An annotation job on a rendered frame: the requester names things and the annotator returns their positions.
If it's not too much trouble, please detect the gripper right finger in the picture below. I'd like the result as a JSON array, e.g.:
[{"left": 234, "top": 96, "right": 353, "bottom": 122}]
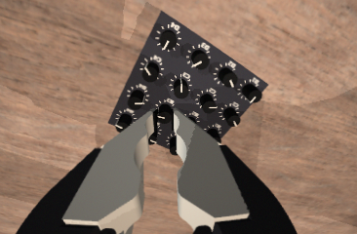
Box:
[{"left": 171, "top": 108, "right": 297, "bottom": 234}]

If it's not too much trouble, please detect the black knob box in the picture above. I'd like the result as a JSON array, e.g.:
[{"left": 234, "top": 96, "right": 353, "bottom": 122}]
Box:
[{"left": 108, "top": 11, "right": 268, "bottom": 155}]

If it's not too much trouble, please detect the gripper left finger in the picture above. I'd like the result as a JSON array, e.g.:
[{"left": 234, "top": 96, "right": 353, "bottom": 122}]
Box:
[{"left": 16, "top": 108, "right": 158, "bottom": 234}]

